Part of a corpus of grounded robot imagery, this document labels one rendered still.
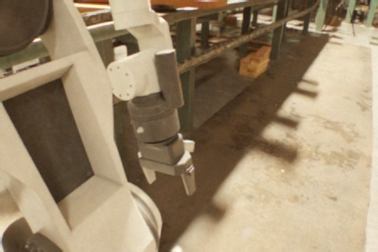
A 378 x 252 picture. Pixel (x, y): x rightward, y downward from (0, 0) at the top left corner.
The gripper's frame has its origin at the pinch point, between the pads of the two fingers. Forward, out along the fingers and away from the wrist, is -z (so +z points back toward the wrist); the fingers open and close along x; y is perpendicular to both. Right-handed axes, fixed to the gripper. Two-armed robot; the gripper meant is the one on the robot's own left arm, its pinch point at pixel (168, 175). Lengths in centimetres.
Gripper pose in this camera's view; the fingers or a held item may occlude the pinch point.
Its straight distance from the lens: 56.8
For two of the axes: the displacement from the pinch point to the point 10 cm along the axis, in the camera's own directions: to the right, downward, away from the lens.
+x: 8.5, 1.1, -5.2
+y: 5.1, -4.5, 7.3
